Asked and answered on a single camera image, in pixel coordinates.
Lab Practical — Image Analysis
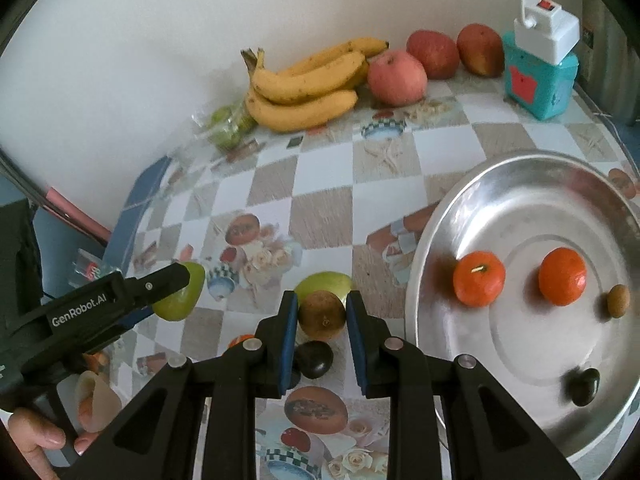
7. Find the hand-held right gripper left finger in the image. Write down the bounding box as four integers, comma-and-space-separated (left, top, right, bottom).
65, 290, 301, 480

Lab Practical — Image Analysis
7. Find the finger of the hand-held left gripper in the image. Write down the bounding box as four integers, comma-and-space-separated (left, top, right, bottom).
122, 262, 192, 311

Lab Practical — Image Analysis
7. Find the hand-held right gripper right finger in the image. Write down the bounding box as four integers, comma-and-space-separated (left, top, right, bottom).
346, 290, 583, 480

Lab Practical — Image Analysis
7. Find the green mango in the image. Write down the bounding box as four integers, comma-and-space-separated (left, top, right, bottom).
152, 261, 207, 322
294, 272, 353, 306

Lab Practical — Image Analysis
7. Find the dark plum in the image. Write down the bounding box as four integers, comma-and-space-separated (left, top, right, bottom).
570, 367, 601, 407
292, 341, 334, 380

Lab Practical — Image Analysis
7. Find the brown kiwi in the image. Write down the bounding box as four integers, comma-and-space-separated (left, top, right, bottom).
607, 284, 630, 319
298, 291, 347, 339

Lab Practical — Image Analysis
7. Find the round steel plate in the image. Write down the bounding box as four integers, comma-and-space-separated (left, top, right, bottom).
407, 149, 640, 463

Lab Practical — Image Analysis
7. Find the bag of green fruits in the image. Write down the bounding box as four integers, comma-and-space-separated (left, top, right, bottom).
192, 102, 258, 151

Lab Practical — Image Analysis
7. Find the person's left hand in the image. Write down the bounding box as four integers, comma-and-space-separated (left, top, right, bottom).
7, 406, 102, 480

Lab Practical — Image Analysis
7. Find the glass mug with red label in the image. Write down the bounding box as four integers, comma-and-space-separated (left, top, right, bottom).
70, 249, 118, 283

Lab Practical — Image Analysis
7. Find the blue checked cloth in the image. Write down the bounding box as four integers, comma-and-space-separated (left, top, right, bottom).
106, 155, 173, 271

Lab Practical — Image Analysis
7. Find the pink stick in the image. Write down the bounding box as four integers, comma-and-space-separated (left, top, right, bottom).
42, 187, 113, 243

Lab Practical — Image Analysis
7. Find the printed checkered tablecloth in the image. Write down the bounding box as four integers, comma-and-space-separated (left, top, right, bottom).
75, 77, 640, 480

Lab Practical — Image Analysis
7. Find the bunch of yellow bananas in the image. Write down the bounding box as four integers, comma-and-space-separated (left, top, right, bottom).
241, 37, 390, 133

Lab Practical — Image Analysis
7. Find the pink red apple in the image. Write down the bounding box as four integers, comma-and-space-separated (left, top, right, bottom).
367, 49, 428, 107

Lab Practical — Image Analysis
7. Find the dark red apple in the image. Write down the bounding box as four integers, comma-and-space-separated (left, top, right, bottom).
406, 30, 460, 81

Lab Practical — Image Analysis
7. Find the teal box with red label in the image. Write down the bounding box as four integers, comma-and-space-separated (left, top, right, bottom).
502, 30, 580, 121

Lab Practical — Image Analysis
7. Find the red yellow apple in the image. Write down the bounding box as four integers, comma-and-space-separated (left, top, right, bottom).
456, 23, 504, 77

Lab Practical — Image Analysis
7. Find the steel kettle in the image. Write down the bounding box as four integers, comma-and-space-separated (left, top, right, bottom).
580, 0, 640, 126

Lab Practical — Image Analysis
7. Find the white power adapter with cable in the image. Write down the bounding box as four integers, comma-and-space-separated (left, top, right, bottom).
514, 0, 581, 61

